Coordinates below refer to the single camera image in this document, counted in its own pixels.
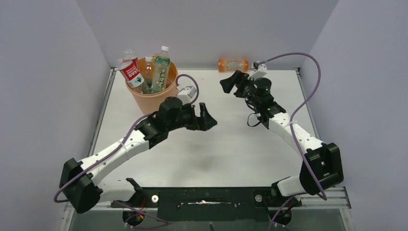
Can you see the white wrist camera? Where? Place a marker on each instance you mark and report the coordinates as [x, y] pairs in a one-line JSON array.
[[187, 94], [259, 70]]

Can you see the green label clear bottle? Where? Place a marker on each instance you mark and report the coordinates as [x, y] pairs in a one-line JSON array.
[[161, 69]]

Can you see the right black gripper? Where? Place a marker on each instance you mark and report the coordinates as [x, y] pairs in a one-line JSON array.
[[240, 79]]

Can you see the orange drink bottle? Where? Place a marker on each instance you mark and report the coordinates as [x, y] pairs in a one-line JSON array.
[[225, 65]]

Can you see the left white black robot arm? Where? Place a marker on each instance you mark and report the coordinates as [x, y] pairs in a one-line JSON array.
[[81, 181]]

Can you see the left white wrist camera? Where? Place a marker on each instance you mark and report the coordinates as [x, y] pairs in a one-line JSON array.
[[187, 94]]

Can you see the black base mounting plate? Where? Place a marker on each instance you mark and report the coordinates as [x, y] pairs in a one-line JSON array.
[[152, 208]]

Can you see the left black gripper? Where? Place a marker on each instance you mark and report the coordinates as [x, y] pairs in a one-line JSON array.
[[204, 122]]

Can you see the orange plastic bin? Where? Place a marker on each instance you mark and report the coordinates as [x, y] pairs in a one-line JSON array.
[[149, 103]]

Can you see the dark green label bottle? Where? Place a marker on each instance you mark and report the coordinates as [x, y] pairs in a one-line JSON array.
[[147, 73]]

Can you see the red green label bottle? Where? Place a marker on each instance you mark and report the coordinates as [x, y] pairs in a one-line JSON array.
[[128, 66]]

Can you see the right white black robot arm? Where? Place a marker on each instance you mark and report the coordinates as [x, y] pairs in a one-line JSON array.
[[321, 162]]

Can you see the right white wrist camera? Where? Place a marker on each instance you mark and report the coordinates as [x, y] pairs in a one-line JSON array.
[[259, 70]]

